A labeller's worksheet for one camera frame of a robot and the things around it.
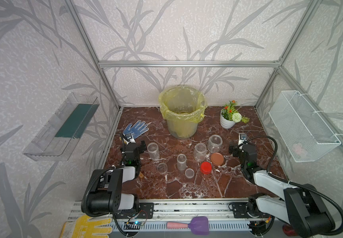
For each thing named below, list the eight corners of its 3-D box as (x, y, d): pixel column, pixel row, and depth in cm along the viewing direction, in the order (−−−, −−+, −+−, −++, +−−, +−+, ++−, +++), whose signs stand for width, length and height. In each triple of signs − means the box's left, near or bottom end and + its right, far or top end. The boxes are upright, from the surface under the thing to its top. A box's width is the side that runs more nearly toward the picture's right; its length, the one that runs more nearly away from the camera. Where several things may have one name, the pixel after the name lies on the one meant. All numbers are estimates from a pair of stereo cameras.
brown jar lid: (211, 165, 91) (212, 164, 89) (210, 154, 96) (210, 152, 94) (223, 165, 91) (224, 164, 89) (221, 154, 96) (222, 152, 94)
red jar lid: (200, 174, 88) (201, 172, 86) (199, 163, 92) (200, 161, 90) (212, 174, 88) (212, 172, 86) (210, 163, 92) (211, 161, 90)
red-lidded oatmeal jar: (193, 162, 93) (195, 152, 83) (193, 152, 97) (194, 142, 87) (204, 162, 93) (207, 152, 83) (203, 152, 97) (206, 142, 87)
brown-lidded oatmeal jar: (207, 152, 97) (210, 144, 89) (206, 142, 102) (208, 134, 94) (219, 152, 97) (223, 144, 89) (218, 143, 102) (221, 134, 94)
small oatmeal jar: (177, 170, 89) (177, 162, 81) (177, 162, 93) (177, 153, 84) (186, 170, 89) (186, 162, 81) (185, 162, 93) (186, 153, 84)
